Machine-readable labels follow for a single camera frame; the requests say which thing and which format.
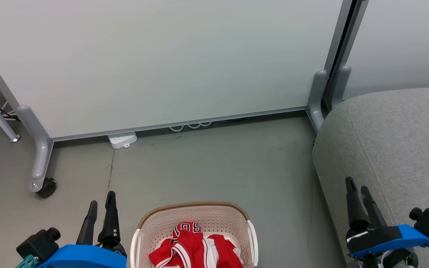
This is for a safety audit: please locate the short grey partition foot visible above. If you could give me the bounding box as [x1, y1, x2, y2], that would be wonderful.
[331, 66, 351, 109]
[306, 70, 328, 133]

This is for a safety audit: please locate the black caster wheel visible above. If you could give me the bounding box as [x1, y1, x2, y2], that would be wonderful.
[36, 178, 57, 198]

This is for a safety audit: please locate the beige perforated laundry basket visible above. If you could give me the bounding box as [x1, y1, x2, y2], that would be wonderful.
[130, 202, 258, 268]

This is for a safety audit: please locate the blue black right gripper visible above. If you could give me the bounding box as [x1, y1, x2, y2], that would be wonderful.
[345, 176, 429, 258]

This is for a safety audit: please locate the red garment with white stripes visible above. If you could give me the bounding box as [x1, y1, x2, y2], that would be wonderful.
[149, 222, 209, 268]

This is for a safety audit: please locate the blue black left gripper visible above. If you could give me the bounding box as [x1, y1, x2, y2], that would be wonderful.
[39, 191, 127, 268]

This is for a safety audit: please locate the long grey partition foot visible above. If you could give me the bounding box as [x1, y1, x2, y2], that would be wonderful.
[16, 105, 54, 192]

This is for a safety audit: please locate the white coiled cable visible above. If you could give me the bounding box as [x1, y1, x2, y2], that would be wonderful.
[168, 121, 213, 132]

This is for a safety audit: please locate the white power strip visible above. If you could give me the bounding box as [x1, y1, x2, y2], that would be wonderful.
[107, 132, 138, 150]

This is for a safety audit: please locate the large white partition board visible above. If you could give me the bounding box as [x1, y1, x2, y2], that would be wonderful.
[0, 0, 353, 142]

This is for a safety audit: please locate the grey fabric sofa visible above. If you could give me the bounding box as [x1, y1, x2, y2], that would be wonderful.
[312, 86, 429, 268]

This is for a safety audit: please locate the narrow white partition board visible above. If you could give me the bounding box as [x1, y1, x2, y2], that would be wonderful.
[326, 0, 429, 102]

